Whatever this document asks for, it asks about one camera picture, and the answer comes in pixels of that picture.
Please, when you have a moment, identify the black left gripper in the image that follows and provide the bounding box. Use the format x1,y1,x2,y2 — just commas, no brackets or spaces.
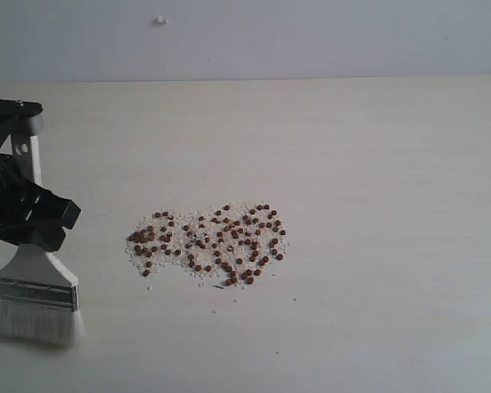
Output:
0,99,81,251

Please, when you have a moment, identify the white paint brush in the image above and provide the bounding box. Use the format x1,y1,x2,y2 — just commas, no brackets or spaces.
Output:
0,111,87,347

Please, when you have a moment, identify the pile of brown beans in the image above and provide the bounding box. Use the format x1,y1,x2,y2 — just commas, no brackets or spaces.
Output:
125,201,288,288

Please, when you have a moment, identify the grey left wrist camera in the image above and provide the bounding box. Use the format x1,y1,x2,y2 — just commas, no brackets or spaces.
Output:
24,114,43,137

